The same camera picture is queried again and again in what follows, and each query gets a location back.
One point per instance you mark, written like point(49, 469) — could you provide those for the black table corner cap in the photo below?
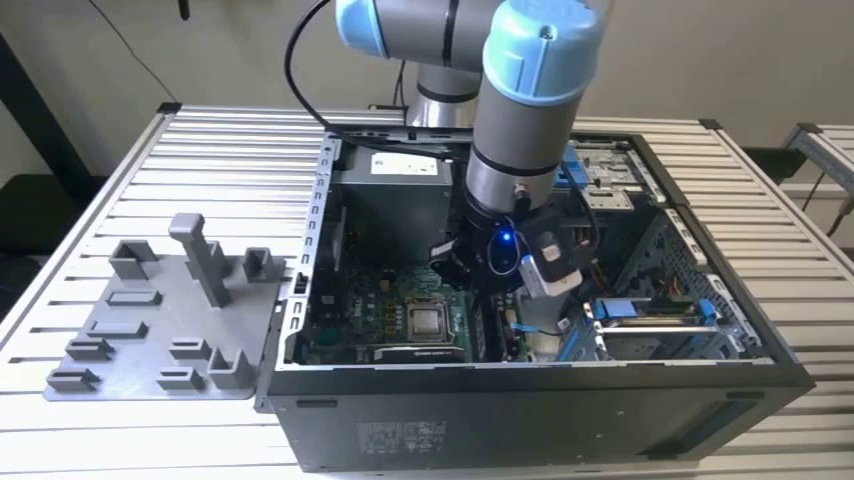
point(810, 127)
point(168, 107)
point(711, 124)

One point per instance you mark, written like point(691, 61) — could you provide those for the blue plastic drive latch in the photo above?
point(575, 172)

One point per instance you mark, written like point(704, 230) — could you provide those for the grey metal drive cage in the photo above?
point(613, 190)

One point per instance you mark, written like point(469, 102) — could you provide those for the black graphics card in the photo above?
point(416, 354)

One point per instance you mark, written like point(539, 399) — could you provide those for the aluminium slat side table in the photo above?
point(827, 150)

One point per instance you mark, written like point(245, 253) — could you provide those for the grey power supply unit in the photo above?
point(387, 215)

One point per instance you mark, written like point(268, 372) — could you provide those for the short black hanging stick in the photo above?
point(182, 9)

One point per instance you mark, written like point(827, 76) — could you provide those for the hard disk in blue carrier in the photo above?
point(623, 308)

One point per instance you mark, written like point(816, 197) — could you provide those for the black open PC case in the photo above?
point(533, 425)

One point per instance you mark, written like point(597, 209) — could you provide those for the grey printed case sticker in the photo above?
point(400, 437)

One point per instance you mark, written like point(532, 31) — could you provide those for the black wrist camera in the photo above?
point(540, 230)

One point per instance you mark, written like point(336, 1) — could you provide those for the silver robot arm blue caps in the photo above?
point(520, 140)

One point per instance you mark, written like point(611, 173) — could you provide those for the green motherboard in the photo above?
point(373, 300)

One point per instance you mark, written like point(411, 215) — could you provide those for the black square block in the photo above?
point(774, 160)

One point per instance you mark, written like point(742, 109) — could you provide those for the grey plastic parts rack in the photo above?
point(246, 320)

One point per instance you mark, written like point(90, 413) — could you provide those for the black floor stand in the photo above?
point(40, 215)

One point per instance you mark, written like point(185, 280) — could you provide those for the white power supply label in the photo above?
point(400, 164)

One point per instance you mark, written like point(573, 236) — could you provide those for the silver CPU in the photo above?
point(427, 324)

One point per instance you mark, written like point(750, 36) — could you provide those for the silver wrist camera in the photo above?
point(556, 290)

